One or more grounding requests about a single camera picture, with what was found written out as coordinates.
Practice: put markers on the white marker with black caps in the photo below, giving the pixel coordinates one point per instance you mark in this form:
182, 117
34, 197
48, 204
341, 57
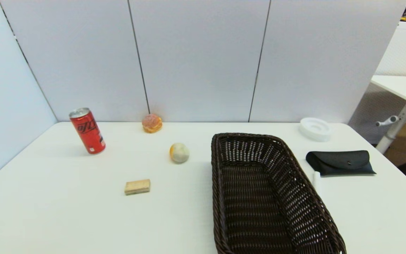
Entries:
317, 180

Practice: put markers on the yellow grey round fruit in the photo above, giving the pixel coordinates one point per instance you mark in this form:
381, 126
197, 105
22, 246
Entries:
179, 153

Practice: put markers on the orange pink bun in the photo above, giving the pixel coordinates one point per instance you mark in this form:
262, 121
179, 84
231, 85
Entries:
152, 123

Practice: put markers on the small wooden block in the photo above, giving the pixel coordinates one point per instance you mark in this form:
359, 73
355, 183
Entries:
137, 187

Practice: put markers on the dark brown wicker basket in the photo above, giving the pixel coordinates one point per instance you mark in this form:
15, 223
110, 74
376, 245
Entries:
259, 197

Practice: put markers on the white round tape holder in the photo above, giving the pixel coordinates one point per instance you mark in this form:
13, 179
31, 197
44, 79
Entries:
315, 129

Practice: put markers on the red soda can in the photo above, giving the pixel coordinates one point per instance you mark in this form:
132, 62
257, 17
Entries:
88, 132

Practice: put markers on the black glasses case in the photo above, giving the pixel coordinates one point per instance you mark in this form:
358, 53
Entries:
340, 164

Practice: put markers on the white side table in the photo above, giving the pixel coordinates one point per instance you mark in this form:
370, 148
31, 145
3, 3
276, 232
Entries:
400, 86

